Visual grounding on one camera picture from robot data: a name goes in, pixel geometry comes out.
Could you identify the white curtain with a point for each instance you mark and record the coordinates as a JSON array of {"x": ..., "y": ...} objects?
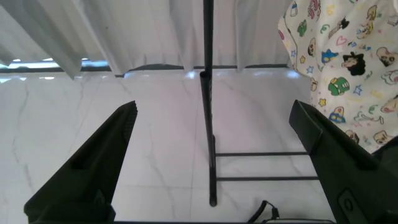
[{"x": 140, "y": 31}]

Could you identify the black t-shirt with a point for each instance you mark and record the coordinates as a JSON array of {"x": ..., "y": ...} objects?
[{"x": 388, "y": 152}]

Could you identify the cream printed garment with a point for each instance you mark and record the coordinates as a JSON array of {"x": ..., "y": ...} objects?
[{"x": 348, "y": 77}]

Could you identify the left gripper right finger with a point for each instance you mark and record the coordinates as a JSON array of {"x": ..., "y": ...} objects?
[{"x": 345, "y": 168}]

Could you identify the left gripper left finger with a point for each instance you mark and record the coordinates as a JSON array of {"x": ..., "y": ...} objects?
[{"x": 90, "y": 174}]

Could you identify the black clothes rack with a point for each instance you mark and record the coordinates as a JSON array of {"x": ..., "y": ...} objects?
[{"x": 207, "y": 109}]

